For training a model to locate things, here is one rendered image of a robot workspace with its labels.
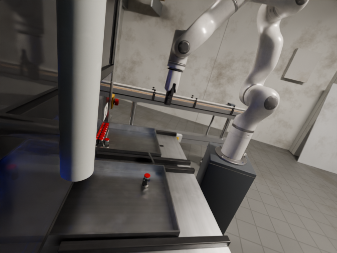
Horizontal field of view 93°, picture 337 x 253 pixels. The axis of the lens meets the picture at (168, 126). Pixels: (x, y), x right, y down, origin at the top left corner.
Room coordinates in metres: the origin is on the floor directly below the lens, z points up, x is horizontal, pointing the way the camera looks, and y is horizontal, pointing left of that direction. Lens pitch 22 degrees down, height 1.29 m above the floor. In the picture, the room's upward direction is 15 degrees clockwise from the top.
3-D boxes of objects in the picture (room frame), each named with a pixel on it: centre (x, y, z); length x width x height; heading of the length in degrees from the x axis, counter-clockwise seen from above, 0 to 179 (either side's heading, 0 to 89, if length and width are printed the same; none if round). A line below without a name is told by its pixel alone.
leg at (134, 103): (1.62, 0.41, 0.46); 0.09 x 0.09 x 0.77; 16
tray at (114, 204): (0.35, 0.11, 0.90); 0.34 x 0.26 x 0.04; 106
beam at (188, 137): (1.77, -0.12, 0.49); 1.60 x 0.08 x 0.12; 106
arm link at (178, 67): (0.80, 0.04, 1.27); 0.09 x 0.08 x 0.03; 16
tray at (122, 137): (0.68, 0.20, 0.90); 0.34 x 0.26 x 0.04; 106
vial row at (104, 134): (0.66, 0.28, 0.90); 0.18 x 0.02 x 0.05; 16
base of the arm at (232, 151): (0.87, -0.40, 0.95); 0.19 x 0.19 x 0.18
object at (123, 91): (1.73, 0.02, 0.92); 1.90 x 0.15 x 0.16; 106
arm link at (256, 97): (0.83, -0.41, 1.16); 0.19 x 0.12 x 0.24; 8
